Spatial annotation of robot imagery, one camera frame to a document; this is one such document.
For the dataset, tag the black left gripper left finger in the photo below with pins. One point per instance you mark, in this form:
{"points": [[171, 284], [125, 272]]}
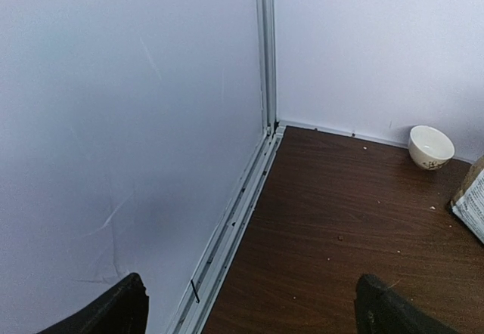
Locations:
{"points": [[123, 308]]}

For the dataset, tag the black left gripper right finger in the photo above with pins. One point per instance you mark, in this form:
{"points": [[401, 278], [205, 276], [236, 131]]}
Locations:
{"points": [[379, 309]]}

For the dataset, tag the dog food bag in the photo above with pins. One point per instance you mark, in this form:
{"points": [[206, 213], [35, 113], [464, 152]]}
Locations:
{"points": [[467, 202]]}

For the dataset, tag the white ceramic patterned bowl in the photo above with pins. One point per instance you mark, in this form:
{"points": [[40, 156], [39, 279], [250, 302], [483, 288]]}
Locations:
{"points": [[429, 148]]}

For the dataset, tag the aluminium corner frame post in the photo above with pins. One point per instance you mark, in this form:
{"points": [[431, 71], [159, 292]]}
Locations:
{"points": [[214, 265]]}

